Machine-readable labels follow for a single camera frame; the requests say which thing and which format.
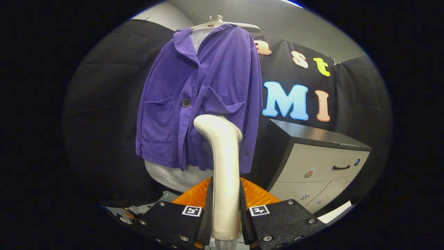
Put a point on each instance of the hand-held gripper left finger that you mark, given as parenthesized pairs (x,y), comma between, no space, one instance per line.
(208,215)

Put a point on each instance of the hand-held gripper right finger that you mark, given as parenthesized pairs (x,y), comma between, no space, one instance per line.
(244,218)

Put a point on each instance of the white garment steamer head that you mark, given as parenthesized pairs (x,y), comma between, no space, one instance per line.
(225,166)

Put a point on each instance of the white inner garment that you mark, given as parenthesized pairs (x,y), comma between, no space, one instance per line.
(173,177)

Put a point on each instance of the white clothes hanger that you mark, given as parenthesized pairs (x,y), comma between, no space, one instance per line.
(239,25)

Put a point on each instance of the white paper sheet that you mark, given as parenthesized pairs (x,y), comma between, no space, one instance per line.
(334,212)

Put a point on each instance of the grey cabinet with dark top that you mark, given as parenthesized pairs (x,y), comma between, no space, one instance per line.
(322,163)

